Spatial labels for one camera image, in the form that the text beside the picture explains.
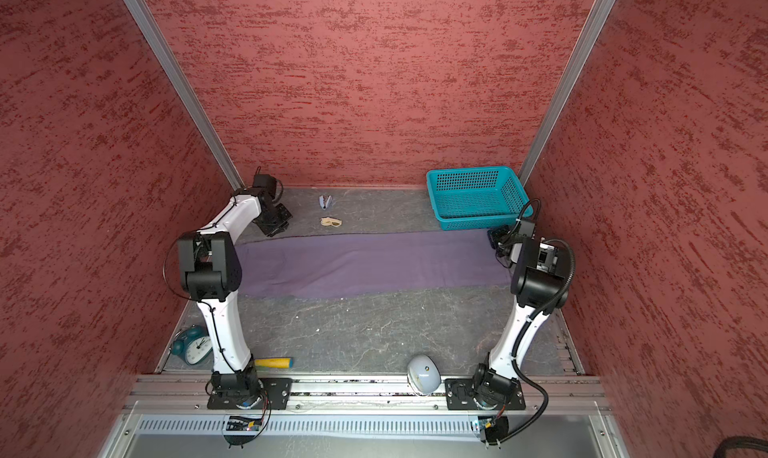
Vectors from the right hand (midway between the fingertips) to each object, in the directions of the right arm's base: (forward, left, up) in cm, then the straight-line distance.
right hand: (485, 232), depth 105 cm
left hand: (0, +70, +5) cm, 70 cm away
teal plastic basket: (+14, 0, +3) cm, 15 cm away
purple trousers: (-12, +22, -2) cm, 25 cm away
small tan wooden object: (+7, +57, 0) cm, 57 cm away
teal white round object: (-38, +87, +5) cm, 95 cm away
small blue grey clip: (+17, +60, 0) cm, 63 cm away
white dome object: (-47, +28, +6) cm, 55 cm away
